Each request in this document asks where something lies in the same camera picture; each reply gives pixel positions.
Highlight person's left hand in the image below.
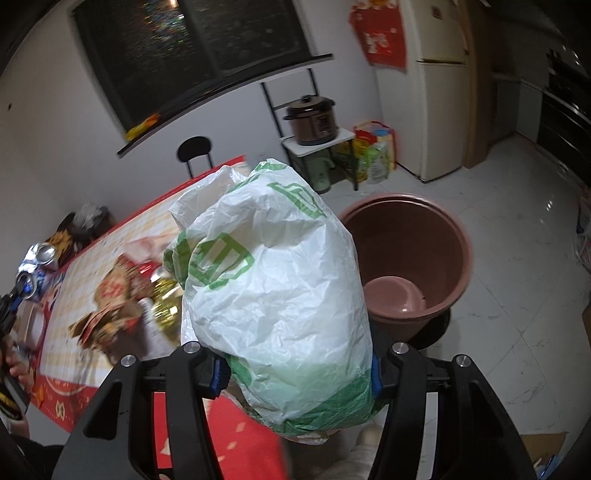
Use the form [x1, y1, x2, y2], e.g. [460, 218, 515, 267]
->
[6, 348, 36, 393]

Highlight yellow snack bags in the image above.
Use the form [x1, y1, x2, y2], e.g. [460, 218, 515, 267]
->
[48, 230, 77, 269]

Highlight cream refrigerator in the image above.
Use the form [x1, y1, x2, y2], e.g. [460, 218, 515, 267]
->
[374, 0, 472, 182]

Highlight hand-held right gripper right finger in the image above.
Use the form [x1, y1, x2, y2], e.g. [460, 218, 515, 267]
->
[367, 342, 539, 480]

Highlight yellow oil bottle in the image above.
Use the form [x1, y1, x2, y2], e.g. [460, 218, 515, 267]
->
[140, 271, 186, 344]

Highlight dark kitchen cabinet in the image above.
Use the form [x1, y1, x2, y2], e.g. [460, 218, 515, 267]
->
[537, 48, 591, 163]

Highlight black round-back chair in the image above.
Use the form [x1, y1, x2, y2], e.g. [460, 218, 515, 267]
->
[177, 137, 214, 179]

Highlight dark window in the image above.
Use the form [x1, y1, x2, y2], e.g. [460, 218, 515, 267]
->
[71, 0, 315, 132]

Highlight crushed silver can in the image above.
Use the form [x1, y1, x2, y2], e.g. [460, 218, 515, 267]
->
[20, 242, 61, 273]

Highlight yellow packet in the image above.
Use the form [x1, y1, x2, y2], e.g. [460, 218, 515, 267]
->
[125, 114, 160, 140]

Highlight white green-printed plastic bag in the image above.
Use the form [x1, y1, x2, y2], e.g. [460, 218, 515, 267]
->
[164, 159, 377, 446]

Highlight green electric kettle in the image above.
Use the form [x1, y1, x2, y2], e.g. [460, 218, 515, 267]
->
[300, 155, 336, 195]

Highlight red wall poster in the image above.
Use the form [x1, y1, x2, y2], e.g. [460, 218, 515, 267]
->
[348, 0, 408, 71]

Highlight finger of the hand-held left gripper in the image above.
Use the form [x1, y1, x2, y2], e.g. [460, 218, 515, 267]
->
[0, 279, 31, 334]

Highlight brown crumpled snack packet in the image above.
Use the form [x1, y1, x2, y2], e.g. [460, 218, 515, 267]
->
[68, 308, 140, 348]

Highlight crushed blue can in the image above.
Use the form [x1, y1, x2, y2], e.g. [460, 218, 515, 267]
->
[16, 270, 43, 302]

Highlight green and white bag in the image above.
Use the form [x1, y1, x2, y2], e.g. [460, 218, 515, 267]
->
[357, 142, 391, 185]

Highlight brown plastic bucket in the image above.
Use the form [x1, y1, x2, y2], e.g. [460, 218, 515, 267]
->
[339, 194, 474, 337]

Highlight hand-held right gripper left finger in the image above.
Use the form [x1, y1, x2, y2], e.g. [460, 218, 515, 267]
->
[51, 342, 232, 480]

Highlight black rack with white shelf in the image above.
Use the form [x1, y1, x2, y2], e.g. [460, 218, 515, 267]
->
[260, 76, 362, 191]

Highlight red and gold snack packet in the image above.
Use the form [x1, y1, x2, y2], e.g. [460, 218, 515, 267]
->
[95, 255, 162, 319]

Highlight table with checkered cloth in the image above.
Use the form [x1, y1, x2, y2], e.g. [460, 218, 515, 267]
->
[28, 154, 288, 480]

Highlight black window sill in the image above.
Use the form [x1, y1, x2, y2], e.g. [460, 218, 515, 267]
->
[115, 54, 334, 158]

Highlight brown electric pressure cooker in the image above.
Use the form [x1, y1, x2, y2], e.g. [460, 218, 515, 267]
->
[283, 95, 337, 147]

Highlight brown cardboard piece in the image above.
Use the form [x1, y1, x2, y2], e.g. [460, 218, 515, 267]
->
[519, 431, 569, 468]

